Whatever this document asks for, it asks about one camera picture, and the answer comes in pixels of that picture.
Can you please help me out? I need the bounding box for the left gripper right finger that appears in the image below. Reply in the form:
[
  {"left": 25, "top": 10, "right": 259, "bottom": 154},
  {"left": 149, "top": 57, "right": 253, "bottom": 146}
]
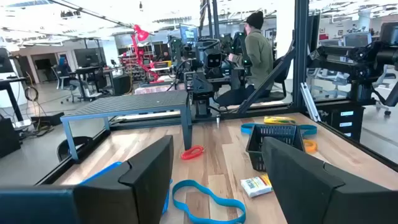
[{"left": 262, "top": 136, "right": 398, "bottom": 224}]

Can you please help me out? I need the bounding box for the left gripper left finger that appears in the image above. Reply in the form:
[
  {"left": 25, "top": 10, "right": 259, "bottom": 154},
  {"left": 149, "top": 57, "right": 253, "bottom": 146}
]
[{"left": 0, "top": 135, "right": 174, "bottom": 224}]

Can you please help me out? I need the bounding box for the orange coil wristband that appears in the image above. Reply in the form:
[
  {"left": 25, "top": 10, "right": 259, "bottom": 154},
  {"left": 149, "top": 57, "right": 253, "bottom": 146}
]
[{"left": 303, "top": 139, "right": 318, "bottom": 154}]

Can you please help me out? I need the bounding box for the plastic-wrapped yellow white pack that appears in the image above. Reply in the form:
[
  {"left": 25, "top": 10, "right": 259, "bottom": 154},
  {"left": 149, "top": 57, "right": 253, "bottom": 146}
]
[{"left": 240, "top": 174, "right": 274, "bottom": 198}]

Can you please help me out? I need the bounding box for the red coil wristband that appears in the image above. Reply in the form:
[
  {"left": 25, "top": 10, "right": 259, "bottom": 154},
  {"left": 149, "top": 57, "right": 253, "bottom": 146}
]
[{"left": 180, "top": 144, "right": 205, "bottom": 161}]

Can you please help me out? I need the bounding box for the black plastic basket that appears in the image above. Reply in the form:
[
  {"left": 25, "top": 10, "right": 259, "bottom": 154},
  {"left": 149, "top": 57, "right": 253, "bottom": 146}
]
[{"left": 245, "top": 123, "right": 305, "bottom": 172}]

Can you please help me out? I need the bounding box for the yellow green crayon box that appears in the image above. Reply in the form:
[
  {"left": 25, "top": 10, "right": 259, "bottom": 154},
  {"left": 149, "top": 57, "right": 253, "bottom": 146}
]
[{"left": 263, "top": 116, "right": 297, "bottom": 126}]

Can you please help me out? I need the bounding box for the black mesh desk riser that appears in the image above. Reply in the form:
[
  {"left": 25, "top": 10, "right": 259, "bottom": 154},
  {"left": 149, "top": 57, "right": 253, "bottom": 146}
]
[{"left": 60, "top": 89, "right": 193, "bottom": 161}]

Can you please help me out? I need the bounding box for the black office chair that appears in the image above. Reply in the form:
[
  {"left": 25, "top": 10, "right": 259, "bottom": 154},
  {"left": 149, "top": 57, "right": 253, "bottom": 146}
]
[
  {"left": 216, "top": 55, "right": 296, "bottom": 106},
  {"left": 51, "top": 57, "right": 80, "bottom": 105}
]

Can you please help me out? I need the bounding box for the blue plastic basket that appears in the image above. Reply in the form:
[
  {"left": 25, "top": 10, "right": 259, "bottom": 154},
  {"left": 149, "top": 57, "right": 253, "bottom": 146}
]
[{"left": 79, "top": 161, "right": 174, "bottom": 216}]

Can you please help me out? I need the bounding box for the black computer monitor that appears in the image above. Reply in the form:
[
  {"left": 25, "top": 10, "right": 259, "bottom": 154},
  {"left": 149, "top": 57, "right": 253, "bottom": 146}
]
[
  {"left": 179, "top": 24, "right": 199, "bottom": 44},
  {"left": 73, "top": 48, "right": 101, "bottom": 68},
  {"left": 343, "top": 32, "right": 373, "bottom": 48}
]

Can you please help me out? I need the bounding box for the person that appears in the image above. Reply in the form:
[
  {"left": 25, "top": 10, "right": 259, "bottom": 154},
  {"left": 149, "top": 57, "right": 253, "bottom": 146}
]
[{"left": 228, "top": 11, "right": 275, "bottom": 106}]

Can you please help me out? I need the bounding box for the black drawer cabinet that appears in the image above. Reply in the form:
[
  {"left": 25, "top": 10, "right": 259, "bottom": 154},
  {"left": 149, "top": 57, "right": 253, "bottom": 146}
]
[{"left": 320, "top": 105, "right": 365, "bottom": 142}]

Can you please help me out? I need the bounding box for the black curved floor object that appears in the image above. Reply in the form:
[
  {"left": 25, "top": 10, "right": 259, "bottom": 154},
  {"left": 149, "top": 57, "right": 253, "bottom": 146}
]
[{"left": 57, "top": 136, "right": 94, "bottom": 162}]

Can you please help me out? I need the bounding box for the silver aluminium bar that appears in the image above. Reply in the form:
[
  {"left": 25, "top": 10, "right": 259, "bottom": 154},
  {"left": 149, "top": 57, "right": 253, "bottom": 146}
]
[{"left": 300, "top": 82, "right": 322, "bottom": 123}]

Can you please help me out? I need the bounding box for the black equipment case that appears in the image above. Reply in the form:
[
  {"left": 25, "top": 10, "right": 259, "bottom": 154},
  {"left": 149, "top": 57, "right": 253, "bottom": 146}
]
[{"left": 0, "top": 114, "right": 22, "bottom": 159}]

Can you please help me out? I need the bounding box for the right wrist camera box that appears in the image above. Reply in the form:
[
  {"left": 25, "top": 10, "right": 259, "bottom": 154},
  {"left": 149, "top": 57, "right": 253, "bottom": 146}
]
[{"left": 204, "top": 51, "right": 223, "bottom": 70}]

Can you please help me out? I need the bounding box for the black aluminium table frame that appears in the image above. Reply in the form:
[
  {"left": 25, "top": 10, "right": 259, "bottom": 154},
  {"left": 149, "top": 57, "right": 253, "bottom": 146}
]
[{"left": 37, "top": 0, "right": 398, "bottom": 187}]

